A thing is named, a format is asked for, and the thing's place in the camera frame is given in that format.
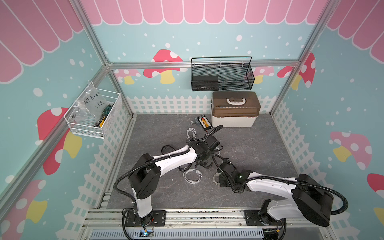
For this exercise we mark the white wire wall basket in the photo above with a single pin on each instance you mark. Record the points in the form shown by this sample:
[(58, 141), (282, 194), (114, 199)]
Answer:
[(86, 127)]

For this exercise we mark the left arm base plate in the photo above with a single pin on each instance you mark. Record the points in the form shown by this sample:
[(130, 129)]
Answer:
[(153, 219)]

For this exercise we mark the green circuit board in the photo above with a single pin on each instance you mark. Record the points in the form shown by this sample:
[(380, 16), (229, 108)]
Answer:
[(146, 233)]

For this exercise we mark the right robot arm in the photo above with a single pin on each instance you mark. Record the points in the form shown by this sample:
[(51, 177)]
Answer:
[(301, 197)]

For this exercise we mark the brown lidded storage box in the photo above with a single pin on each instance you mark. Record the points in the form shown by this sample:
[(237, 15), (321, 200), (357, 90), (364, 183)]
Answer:
[(234, 109)]

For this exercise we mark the black orange battery pack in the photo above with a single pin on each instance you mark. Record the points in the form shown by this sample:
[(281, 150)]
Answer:
[(204, 122)]

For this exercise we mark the clear plastic labelled bag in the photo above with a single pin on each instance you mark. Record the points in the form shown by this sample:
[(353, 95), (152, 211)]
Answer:
[(90, 103)]

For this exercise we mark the small grey adapter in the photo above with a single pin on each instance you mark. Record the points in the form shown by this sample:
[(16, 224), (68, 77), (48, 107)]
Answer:
[(193, 122)]

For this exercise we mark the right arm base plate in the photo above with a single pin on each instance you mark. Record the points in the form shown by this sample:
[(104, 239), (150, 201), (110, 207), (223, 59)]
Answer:
[(255, 217)]

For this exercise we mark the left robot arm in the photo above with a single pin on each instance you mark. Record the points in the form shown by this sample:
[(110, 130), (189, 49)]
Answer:
[(142, 180)]

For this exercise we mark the black box in basket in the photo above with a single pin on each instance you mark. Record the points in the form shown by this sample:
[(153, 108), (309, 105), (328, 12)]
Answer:
[(205, 83)]

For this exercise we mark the black mesh wall basket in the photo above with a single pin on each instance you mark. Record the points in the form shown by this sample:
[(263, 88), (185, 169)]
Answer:
[(234, 73)]

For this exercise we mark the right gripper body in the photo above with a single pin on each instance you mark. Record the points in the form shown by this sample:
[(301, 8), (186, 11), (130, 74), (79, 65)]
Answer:
[(225, 184)]

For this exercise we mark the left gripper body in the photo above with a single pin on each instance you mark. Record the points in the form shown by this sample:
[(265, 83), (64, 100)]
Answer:
[(208, 153)]

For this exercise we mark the green yellow tool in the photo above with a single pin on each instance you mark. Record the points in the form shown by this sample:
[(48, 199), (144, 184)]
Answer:
[(103, 117)]

